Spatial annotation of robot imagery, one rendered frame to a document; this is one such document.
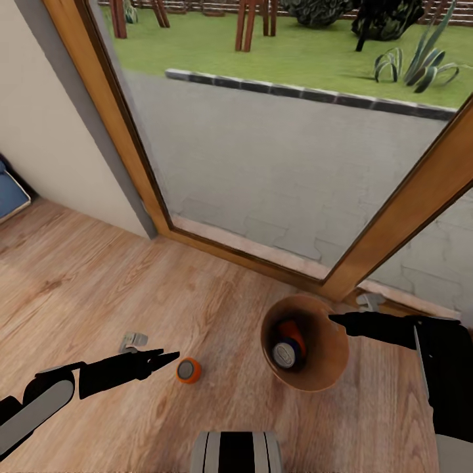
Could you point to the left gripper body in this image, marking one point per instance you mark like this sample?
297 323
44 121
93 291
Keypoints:
124 368

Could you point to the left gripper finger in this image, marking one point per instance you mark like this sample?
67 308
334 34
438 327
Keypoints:
152 353
156 362

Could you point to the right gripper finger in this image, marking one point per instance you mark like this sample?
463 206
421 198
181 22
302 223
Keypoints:
338 319

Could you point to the trash can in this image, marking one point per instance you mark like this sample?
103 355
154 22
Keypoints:
327 349

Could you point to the can of soda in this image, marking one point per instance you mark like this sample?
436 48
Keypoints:
188 371
286 352
288 328

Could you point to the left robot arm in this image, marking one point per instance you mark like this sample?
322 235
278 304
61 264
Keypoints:
53 388

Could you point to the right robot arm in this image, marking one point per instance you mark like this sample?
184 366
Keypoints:
445 353

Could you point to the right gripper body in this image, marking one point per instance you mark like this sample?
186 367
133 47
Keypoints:
369 324

